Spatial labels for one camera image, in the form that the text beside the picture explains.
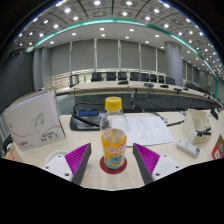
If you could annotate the flat round red coaster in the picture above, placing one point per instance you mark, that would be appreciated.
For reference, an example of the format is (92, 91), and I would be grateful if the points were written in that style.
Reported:
(104, 168)

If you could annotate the white cardboard paper box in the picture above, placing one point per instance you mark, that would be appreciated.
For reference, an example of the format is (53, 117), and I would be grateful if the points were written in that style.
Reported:
(31, 120)

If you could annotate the yellow-capped clear drink bottle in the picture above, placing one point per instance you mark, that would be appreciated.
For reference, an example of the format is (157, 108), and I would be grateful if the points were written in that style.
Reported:
(114, 153)

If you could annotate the red and white card box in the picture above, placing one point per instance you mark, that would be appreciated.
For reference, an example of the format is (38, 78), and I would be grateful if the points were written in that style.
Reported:
(218, 150)

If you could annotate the group of ceiling lights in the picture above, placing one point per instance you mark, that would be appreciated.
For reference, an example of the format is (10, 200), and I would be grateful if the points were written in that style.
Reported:
(97, 2)

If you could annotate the white open paper box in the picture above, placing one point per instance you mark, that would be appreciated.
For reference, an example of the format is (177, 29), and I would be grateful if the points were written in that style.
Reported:
(193, 123)

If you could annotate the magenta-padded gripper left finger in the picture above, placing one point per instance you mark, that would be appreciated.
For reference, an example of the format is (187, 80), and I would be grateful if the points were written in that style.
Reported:
(60, 166)

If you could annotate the white power strip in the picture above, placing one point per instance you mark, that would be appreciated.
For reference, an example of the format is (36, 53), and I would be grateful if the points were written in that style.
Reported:
(187, 147)

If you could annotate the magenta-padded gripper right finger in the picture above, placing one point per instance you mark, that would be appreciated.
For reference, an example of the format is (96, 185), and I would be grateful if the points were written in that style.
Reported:
(165, 166)

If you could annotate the row of black office chairs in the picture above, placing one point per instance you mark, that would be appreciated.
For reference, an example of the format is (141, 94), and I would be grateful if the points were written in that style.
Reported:
(111, 76)

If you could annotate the printed white paper sheet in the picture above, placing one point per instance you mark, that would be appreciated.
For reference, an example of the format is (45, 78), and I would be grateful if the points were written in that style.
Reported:
(150, 130)

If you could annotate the black desk console unit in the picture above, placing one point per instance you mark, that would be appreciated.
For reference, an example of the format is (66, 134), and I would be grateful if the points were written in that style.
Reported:
(83, 121)

